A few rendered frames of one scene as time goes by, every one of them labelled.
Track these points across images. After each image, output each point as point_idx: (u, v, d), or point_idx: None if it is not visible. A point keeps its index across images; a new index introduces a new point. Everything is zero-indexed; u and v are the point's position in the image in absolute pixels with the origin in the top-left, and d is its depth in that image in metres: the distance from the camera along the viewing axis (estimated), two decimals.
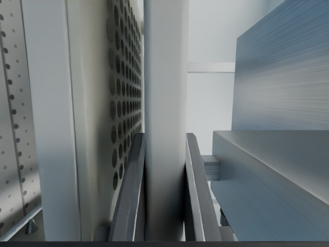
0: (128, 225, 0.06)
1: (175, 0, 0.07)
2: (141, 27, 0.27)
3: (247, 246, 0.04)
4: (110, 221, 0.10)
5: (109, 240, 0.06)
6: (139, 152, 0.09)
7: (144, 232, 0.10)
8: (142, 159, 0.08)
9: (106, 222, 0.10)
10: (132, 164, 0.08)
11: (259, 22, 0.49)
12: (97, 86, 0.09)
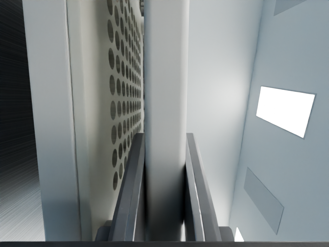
0: (128, 225, 0.06)
1: (175, 0, 0.07)
2: (141, 27, 0.27)
3: (247, 246, 0.04)
4: (110, 221, 0.10)
5: (109, 240, 0.06)
6: (139, 152, 0.09)
7: (144, 232, 0.10)
8: (142, 159, 0.08)
9: (106, 222, 0.10)
10: (132, 164, 0.08)
11: None
12: (97, 86, 0.09)
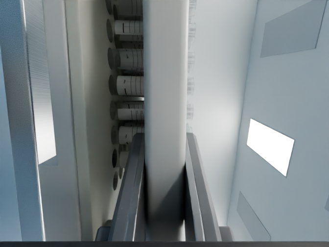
0: (128, 225, 0.06)
1: None
2: None
3: (247, 246, 0.04)
4: None
5: (109, 240, 0.06)
6: (139, 152, 0.09)
7: None
8: (142, 159, 0.08)
9: None
10: (132, 164, 0.08)
11: None
12: None
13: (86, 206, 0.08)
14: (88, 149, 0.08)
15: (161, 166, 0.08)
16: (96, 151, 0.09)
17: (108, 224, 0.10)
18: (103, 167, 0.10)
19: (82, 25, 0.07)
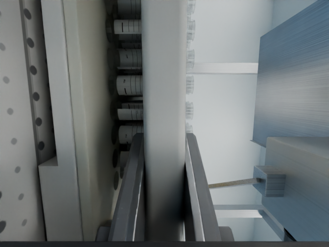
0: (128, 225, 0.06)
1: None
2: None
3: (247, 246, 0.04)
4: None
5: (109, 240, 0.06)
6: (139, 152, 0.09)
7: None
8: (142, 159, 0.08)
9: None
10: (132, 164, 0.08)
11: (292, 18, 0.45)
12: None
13: (87, 206, 0.08)
14: (88, 149, 0.08)
15: (160, 166, 0.08)
16: (96, 152, 0.09)
17: (109, 224, 0.10)
18: (104, 167, 0.10)
19: (80, 26, 0.07)
